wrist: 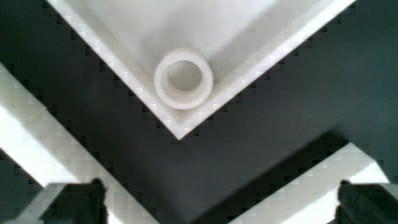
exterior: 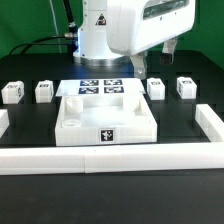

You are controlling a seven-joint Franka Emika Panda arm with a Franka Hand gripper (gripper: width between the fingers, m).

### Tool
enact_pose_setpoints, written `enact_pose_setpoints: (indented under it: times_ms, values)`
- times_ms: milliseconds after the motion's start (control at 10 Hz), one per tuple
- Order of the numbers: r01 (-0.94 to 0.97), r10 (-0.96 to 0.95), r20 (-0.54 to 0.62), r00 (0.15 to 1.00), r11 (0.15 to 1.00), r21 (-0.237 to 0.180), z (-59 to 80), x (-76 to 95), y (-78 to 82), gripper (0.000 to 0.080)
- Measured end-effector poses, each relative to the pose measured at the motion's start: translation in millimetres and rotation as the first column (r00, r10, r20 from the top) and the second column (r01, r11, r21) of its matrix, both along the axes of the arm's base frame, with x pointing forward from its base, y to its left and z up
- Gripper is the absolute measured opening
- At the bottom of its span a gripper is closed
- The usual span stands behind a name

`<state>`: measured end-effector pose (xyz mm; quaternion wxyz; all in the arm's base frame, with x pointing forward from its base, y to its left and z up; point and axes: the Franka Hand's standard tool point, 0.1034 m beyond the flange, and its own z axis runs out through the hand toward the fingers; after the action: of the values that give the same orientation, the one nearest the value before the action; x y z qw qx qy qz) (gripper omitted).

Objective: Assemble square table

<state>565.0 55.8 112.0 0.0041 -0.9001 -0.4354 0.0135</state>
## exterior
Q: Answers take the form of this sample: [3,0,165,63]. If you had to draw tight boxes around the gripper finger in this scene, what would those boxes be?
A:
[160,37,177,65]
[130,53,147,80]

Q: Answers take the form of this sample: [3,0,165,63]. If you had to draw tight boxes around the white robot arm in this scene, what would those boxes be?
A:
[73,0,196,79]

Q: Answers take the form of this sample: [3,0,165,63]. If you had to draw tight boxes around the white tag sheet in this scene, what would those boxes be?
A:
[56,78,145,97]

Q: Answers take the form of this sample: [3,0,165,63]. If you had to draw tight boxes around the white U-shaped fence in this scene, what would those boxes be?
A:
[0,103,224,176]

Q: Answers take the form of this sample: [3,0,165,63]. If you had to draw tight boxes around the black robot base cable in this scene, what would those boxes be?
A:
[62,0,80,51]

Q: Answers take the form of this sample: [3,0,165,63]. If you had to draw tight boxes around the white cable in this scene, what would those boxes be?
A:
[48,0,63,54]

